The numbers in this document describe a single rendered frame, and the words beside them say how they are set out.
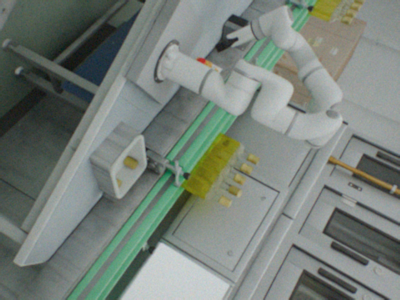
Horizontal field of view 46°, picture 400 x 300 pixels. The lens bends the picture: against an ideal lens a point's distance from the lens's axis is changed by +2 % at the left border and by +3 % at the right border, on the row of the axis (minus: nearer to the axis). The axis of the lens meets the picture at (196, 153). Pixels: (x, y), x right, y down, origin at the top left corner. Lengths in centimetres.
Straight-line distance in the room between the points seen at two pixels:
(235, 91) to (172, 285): 77
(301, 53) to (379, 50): 549
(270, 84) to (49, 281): 96
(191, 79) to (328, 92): 45
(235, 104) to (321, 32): 465
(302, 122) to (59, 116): 122
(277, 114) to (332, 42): 455
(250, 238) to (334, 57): 415
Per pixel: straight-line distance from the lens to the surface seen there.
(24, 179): 213
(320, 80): 160
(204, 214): 192
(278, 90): 146
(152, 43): 147
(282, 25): 168
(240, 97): 147
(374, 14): 774
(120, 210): 173
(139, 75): 145
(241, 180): 184
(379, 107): 652
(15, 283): 195
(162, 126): 180
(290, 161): 213
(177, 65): 153
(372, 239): 207
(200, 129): 182
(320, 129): 148
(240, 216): 193
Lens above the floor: 144
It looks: 16 degrees down
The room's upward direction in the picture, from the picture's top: 118 degrees clockwise
